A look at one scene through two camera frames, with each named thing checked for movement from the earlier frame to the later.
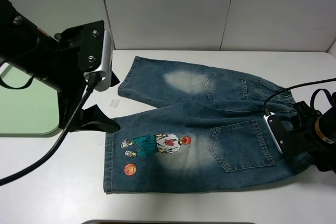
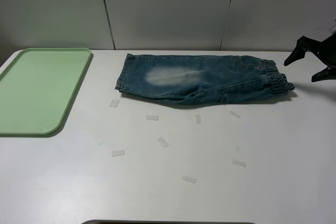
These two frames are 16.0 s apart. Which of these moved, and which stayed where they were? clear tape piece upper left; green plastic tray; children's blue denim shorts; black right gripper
Moved: black right gripper; children's blue denim shorts
Stayed: green plastic tray; clear tape piece upper left
